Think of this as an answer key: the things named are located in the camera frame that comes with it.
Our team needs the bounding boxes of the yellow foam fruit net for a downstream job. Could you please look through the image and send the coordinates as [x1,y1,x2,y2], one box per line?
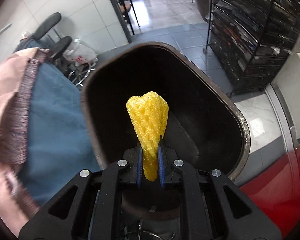
[126,92,169,181]

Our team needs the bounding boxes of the glass display cabinet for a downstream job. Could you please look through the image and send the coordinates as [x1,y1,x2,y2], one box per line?
[272,34,300,140]

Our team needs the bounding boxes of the black wire drawer cart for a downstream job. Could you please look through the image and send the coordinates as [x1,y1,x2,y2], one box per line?
[207,0,300,97]

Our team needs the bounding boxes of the wooden seat chair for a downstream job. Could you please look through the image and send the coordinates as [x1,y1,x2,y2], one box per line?
[117,0,140,35]

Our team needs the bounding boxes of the white red plastic bag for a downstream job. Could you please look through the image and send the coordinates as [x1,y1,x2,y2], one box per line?
[63,38,98,66]

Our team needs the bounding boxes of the white arc floor lamp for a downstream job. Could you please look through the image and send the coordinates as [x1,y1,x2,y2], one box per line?
[0,23,12,36]

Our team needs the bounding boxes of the red cabinet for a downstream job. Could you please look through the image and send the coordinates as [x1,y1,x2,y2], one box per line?
[240,147,300,238]

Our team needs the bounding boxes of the black round stool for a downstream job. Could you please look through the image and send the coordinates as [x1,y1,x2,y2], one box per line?
[50,36,72,60]

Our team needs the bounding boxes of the brown plastic trash bin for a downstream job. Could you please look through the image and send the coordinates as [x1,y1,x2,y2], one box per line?
[82,42,251,180]

